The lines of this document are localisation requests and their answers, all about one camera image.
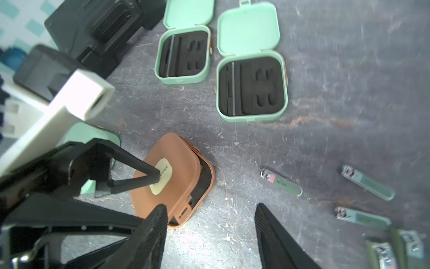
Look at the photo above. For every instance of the small green nail clipper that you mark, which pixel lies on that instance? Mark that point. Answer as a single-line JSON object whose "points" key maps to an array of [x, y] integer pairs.
{"points": [[280, 182]]}

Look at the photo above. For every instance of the green nail tool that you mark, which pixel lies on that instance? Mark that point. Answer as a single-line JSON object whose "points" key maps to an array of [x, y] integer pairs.
{"points": [[409, 249]]}

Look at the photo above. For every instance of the brown clipper case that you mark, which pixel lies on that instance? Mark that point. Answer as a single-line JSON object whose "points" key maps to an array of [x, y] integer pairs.
{"points": [[186, 178]]}

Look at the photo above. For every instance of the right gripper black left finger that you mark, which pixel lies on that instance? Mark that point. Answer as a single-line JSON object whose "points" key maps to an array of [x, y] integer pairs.
{"points": [[144, 248]]}

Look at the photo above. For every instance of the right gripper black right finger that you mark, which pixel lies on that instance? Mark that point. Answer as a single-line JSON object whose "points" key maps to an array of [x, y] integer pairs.
{"points": [[277, 249]]}

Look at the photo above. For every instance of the green nail clipper right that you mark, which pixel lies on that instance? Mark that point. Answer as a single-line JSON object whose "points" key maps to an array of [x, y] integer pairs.
{"points": [[361, 218]]}

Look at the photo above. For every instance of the black plastic tool case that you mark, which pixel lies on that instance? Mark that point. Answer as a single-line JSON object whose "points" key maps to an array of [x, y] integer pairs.
{"points": [[93, 31]]}

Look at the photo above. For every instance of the green clipper case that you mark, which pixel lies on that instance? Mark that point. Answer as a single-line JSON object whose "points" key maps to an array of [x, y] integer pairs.
{"points": [[88, 154], [251, 78], [184, 52]]}

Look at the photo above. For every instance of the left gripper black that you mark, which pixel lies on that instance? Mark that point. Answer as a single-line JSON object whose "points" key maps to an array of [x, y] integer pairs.
{"points": [[35, 221]]}

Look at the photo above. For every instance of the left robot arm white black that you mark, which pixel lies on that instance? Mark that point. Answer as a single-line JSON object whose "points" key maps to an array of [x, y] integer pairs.
{"points": [[82, 97]]}

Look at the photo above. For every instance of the green nail clipper upper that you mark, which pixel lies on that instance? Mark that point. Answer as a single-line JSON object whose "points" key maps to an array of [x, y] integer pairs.
{"points": [[356, 176]]}

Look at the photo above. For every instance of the large green nail clipper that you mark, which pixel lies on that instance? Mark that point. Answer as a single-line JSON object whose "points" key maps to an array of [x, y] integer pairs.
{"points": [[381, 255]]}

